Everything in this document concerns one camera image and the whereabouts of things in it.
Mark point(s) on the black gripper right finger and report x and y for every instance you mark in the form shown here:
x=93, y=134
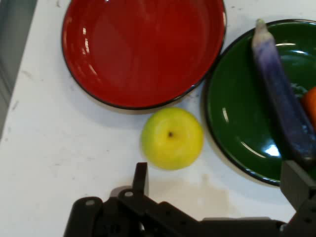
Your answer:
x=300, y=190

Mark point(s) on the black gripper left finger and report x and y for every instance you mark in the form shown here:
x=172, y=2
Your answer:
x=138, y=212

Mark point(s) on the purple toy eggplant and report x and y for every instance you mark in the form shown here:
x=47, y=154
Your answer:
x=279, y=93

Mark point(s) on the yellow-green toy apple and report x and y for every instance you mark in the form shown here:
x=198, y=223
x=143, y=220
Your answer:
x=172, y=139

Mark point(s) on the orange toy fruit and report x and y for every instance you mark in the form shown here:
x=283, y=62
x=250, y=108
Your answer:
x=311, y=101

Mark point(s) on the green enamel plate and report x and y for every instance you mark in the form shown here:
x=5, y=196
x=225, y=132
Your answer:
x=237, y=106

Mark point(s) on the red enamel plate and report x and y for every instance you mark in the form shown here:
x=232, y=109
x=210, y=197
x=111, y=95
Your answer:
x=145, y=49

